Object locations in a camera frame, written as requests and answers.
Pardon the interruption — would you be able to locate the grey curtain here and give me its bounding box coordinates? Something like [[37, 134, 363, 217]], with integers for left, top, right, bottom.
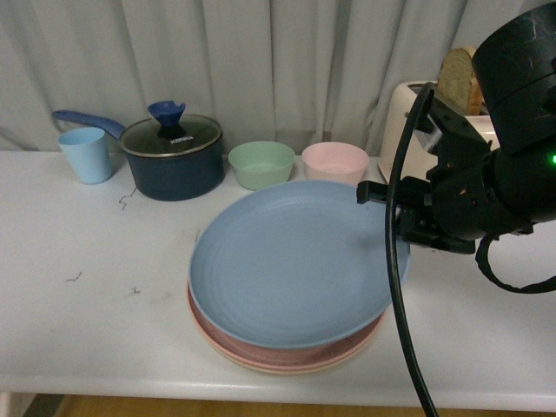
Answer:
[[1, 1, 535, 156]]

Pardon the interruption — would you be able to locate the bread slice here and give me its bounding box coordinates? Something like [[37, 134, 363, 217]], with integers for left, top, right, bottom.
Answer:
[[436, 46, 483, 116]]

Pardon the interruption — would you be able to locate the green bowl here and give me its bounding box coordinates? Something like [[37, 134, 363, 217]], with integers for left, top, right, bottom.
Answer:
[[228, 141, 295, 190]]

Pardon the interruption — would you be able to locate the glass pot lid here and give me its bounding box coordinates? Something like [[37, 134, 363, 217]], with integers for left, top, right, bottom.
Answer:
[[120, 101, 222, 158]]

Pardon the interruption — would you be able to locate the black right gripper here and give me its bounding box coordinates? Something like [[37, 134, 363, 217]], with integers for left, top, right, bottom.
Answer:
[[356, 99, 533, 255]]

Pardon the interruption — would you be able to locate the light blue cup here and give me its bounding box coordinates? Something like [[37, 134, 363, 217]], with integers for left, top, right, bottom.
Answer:
[[57, 127, 112, 185]]

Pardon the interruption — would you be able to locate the dark blue saucepan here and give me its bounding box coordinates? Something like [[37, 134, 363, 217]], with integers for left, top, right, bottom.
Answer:
[[52, 109, 225, 202]]

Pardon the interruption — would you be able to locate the black cable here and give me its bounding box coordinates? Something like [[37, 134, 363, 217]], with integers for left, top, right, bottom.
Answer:
[[384, 81, 440, 417]]

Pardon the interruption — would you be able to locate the pink bowl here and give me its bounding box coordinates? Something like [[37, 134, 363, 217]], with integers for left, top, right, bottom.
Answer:
[[301, 142, 369, 186]]

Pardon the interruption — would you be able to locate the pink plate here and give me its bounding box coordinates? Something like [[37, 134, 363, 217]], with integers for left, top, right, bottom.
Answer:
[[187, 292, 383, 375]]

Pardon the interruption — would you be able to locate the blue plate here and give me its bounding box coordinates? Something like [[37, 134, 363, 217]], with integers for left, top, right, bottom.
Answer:
[[189, 181, 391, 349]]

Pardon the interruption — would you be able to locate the cream toaster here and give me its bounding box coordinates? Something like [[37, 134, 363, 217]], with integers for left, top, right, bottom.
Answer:
[[376, 81, 499, 186]]

